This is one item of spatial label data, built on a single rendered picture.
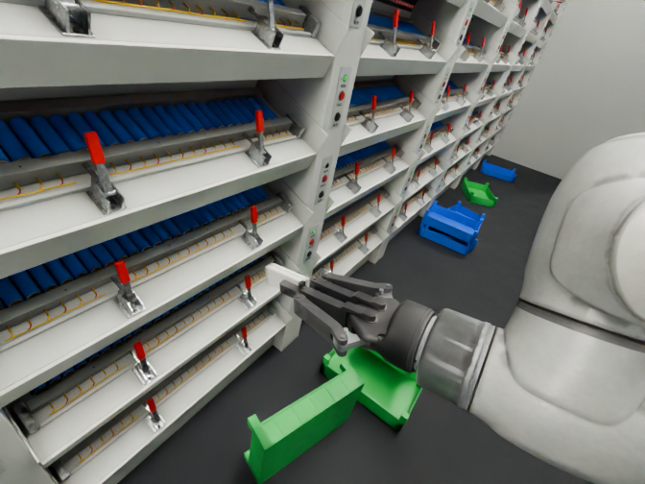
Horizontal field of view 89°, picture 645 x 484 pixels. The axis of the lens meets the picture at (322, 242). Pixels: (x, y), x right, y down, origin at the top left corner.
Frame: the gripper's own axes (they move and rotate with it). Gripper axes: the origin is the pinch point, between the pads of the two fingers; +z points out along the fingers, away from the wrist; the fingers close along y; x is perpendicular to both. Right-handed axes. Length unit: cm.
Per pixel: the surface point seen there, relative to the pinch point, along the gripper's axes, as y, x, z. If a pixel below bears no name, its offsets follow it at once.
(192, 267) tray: -0.1, -6.7, 23.5
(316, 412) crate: 11.3, -45.7, 2.9
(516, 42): 240, 41, 13
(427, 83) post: 100, 22, 18
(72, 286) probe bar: -17.6, -1.9, 26.2
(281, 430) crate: 2.8, -44.9, 6.3
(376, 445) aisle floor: 26, -68, -8
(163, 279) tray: -5.7, -6.5, 23.8
